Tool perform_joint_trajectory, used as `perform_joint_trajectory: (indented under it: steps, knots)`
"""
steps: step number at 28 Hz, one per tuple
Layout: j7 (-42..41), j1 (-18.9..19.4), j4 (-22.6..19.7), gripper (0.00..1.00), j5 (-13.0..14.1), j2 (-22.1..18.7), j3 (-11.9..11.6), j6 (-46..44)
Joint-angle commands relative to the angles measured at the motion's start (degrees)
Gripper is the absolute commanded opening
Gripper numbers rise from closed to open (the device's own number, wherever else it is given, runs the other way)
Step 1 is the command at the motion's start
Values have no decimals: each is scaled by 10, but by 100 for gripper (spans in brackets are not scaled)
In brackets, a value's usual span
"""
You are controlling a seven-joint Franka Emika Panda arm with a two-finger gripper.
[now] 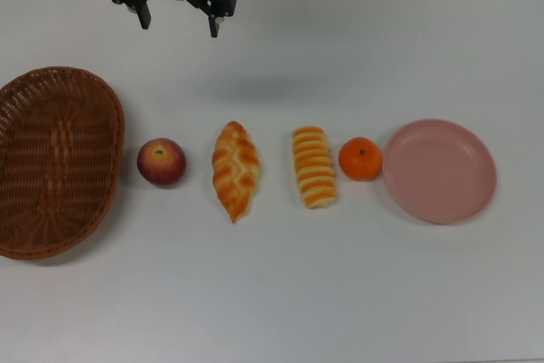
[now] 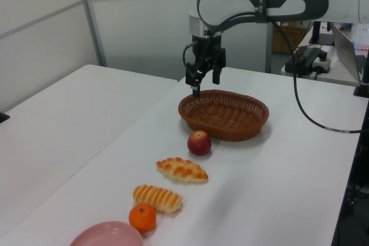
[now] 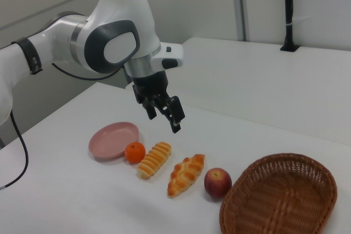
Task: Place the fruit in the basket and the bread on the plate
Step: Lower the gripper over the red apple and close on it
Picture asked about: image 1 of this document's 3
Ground orange toy mandarin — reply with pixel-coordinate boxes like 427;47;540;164
337;136;383;182

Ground striped toy bread roll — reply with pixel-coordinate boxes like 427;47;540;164
292;125;340;210

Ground brown woven basket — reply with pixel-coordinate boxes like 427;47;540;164
0;65;127;261

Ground red toy apple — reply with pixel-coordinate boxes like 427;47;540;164
136;137;187;188

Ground braided toy bread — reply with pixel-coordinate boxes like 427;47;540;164
211;120;261;225

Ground pink plate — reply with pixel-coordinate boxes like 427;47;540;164
381;118;498;224

